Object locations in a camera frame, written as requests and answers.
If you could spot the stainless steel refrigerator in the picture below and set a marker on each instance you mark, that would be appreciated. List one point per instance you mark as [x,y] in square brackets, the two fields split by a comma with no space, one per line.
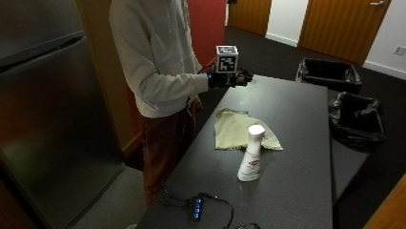
[51,111]

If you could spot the the person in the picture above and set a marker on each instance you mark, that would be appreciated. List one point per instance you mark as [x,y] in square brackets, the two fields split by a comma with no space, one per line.
[159,73]

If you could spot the white wall socket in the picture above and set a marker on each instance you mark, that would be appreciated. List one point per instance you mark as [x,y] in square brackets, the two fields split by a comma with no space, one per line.
[400,50]

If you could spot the wooden door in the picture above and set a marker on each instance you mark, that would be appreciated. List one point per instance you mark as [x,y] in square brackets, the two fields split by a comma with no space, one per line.
[343,27]
[249,15]

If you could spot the white marker cube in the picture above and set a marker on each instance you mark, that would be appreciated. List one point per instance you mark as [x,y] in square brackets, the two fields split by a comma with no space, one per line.
[227,59]

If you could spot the white spray bottle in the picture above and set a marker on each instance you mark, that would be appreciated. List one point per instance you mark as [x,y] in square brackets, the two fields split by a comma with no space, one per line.
[252,154]

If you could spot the black hub with blue lights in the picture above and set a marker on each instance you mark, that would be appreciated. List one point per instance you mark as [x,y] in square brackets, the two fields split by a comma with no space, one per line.
[196,209]

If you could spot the black lined bin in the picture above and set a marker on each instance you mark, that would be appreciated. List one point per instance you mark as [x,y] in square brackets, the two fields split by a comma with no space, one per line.
[357,120]
[331,73]

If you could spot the yellow cloth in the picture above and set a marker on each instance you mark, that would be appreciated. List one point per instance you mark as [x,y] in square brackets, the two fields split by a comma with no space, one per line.
[237,130]

